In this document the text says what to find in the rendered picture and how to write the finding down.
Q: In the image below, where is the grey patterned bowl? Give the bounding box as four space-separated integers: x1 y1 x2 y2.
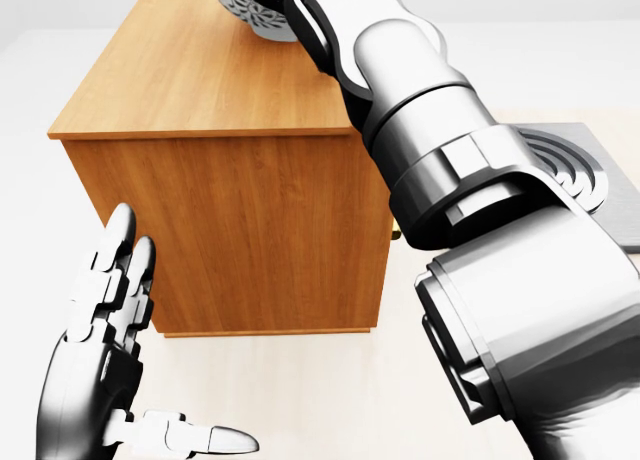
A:
207 0 301 44

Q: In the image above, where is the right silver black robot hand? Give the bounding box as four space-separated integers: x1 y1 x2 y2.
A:
233 0 472 127

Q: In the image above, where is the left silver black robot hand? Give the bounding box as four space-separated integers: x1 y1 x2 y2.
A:
35 203 261 460

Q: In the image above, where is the flat dark stove plate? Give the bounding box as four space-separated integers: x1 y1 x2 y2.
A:
514 122 640 254

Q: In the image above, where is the wooden cabinet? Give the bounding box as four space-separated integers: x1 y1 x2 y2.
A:
47 0 396 339

